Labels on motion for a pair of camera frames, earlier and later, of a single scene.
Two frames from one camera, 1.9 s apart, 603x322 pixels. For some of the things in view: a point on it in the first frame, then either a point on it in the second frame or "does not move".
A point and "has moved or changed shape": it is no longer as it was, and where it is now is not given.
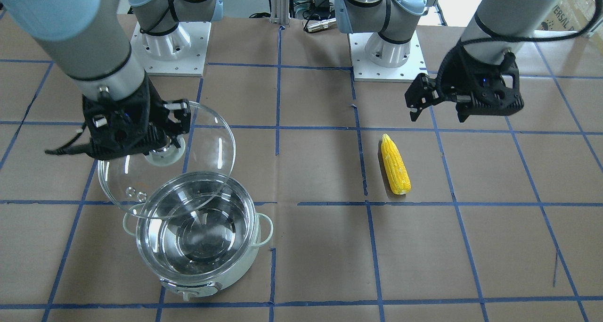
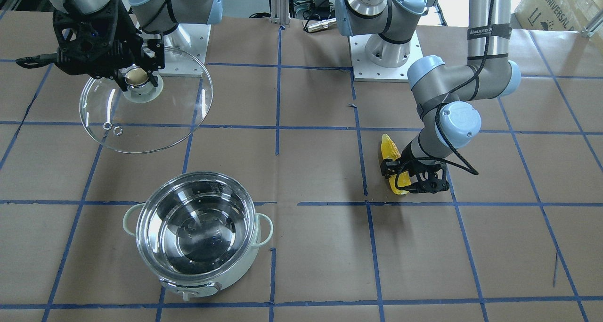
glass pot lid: (181, 189) has moved or changed shape
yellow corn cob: (395, 165) does not move
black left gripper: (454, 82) to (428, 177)
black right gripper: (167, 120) to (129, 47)
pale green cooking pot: (198, 233) does not move
